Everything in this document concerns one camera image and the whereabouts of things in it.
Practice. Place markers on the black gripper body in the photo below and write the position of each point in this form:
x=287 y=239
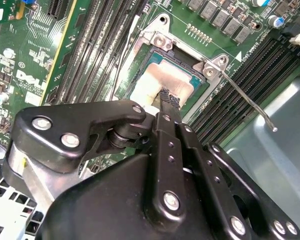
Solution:
x=102 y=212

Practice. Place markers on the silver CPU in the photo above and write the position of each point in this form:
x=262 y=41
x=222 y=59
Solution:
x=172 y=75

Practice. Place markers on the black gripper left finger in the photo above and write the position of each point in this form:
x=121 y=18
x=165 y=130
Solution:
x=65 y=130

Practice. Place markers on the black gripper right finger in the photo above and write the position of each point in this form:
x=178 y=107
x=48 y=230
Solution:
x=215 y=175

